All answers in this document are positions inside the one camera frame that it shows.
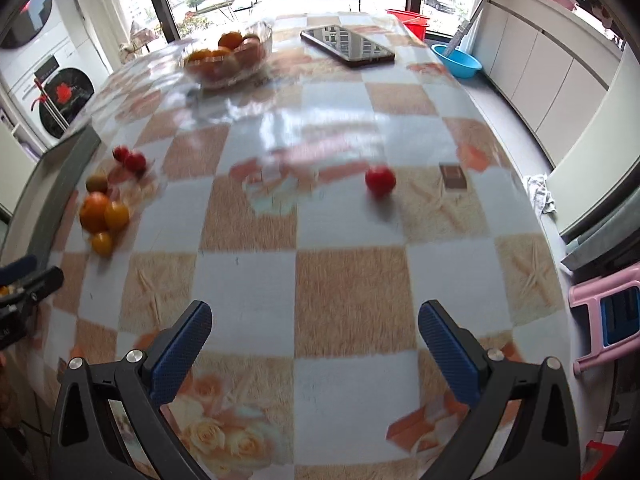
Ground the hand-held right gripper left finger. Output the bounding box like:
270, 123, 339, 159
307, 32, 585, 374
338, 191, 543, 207
49, 300, 213, 480

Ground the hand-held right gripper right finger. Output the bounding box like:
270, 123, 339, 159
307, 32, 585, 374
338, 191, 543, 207
418, 300, 583, 480

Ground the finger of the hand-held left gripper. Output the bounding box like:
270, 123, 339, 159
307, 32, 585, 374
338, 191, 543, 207
0, 255, 39, 285
0, 266, 65, 307

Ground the large orange tangerine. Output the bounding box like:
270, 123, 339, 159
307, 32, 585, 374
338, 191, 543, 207
79, 192, 111, 234

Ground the red tomato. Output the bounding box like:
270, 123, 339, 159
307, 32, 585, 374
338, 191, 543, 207
364, 164, 397, 197

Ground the glass bowl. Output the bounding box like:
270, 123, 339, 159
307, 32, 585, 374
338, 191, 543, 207
179, 21, 273, 90

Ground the checked floral tablecloth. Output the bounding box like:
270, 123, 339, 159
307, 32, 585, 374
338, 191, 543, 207
30, 10, 576, 480

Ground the mop with red parts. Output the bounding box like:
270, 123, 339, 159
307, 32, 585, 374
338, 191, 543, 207
30, 77, 69, 134

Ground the pink plastic stool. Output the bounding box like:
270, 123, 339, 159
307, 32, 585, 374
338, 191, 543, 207
568, 265, 640, 376

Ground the white washing machine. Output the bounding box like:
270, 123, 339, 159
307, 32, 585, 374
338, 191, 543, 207
0, 25, 112, 152

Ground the white rag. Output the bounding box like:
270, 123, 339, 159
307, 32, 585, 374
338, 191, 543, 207
522, 174, 557, 216

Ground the white panel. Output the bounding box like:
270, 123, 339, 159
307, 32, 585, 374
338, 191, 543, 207
547, 45, 640, 241

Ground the white dryer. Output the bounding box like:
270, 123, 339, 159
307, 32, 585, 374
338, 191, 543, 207
0, 0, 76, 61

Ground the blue plastic basin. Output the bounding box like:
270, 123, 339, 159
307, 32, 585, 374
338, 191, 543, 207
431, 44, 484, 79

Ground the white cabinet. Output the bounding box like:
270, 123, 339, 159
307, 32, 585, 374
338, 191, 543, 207
480, 0, 626, 168

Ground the metal mop stick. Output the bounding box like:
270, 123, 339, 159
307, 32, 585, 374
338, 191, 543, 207
440, 0, 501, 59

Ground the red plastic bucket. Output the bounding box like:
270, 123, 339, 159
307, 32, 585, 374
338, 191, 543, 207
385, 8, 431, 41

